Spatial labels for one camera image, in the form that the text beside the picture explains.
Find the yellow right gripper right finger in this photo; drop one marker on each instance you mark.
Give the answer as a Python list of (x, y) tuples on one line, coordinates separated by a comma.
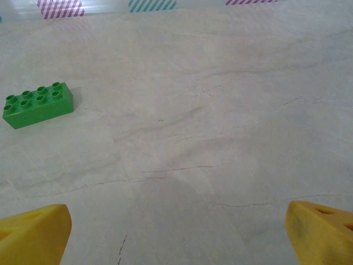
[(322, 240)]

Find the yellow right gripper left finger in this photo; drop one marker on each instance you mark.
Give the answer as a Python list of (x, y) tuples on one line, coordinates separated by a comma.
[(33, 237)]

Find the green eight-stud toy brick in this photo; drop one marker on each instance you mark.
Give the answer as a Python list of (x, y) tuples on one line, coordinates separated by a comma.
[(38, 111)]

